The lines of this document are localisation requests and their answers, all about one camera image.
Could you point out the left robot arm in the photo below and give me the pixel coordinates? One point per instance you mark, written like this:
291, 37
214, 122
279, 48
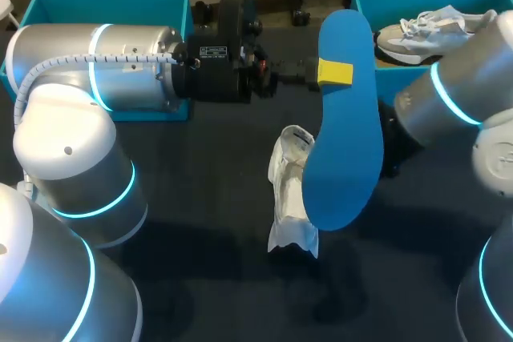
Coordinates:
76, 182

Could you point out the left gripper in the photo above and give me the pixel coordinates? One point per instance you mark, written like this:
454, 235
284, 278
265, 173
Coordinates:
216, 73

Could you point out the grey and white shoe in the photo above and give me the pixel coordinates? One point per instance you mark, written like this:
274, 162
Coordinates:
421, 43

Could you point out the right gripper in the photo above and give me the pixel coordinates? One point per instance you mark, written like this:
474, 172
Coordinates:
394, 146

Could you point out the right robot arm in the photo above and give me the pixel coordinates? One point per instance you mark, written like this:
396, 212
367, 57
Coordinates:
457, 89

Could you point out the blue insole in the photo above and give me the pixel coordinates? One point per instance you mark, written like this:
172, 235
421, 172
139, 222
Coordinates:
344, 150

